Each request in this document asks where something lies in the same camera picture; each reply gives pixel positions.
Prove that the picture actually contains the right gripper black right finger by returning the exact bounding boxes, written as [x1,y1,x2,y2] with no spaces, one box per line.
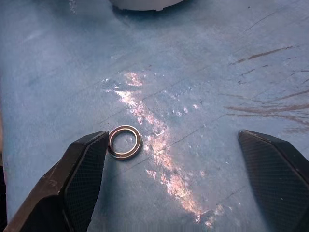
[238,130,309,232]

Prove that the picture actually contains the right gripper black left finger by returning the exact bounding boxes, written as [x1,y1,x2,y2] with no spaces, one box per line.
[3,130,109,232]

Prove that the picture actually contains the round silver motor housing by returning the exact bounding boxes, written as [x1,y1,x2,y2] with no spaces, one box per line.
[108,0,180,12]

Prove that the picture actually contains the small silver metal ring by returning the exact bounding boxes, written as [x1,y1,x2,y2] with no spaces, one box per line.
[107,125,143,160]

